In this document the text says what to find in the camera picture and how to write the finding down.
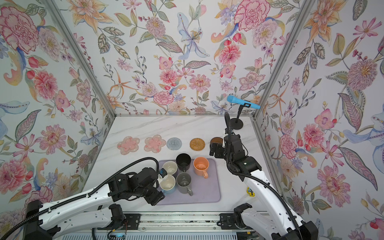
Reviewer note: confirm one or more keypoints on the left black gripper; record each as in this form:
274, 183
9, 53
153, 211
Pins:
154, 199

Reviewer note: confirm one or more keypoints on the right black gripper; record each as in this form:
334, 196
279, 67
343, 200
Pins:
220, 148

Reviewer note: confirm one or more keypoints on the brown wooden round coaster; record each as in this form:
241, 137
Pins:
216, 140

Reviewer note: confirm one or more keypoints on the light blue mug cream interior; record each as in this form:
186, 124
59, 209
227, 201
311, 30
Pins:
168, 184

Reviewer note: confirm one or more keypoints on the pink flower coaster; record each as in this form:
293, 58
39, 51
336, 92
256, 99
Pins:
128, 145
154, 144

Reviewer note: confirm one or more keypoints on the grey round patterned coaster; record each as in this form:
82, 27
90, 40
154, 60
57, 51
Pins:
174, 144

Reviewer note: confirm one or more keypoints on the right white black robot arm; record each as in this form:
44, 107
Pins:
283, 223

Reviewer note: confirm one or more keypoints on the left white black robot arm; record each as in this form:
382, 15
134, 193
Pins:
97, 208

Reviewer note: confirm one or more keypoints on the black microphone stand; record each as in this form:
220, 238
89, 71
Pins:
236, 123

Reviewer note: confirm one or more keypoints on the orange mug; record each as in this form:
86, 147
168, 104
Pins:
201, 166

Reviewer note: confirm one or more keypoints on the grey mug cream interior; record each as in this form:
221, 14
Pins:
170, 167

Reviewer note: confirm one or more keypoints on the yellow round sticker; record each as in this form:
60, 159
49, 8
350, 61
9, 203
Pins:
250, 192

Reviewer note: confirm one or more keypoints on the lavender rectangular mat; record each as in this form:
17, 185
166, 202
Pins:
204, 190

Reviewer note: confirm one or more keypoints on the black mug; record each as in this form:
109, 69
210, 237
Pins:
183, 162

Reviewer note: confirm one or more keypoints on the dark grey mug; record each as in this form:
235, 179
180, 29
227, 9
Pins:
184, 182

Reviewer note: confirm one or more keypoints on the blue microphone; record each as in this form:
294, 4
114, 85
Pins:
232, 99

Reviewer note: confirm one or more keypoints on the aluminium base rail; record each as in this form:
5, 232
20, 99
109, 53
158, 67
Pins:
152, 222

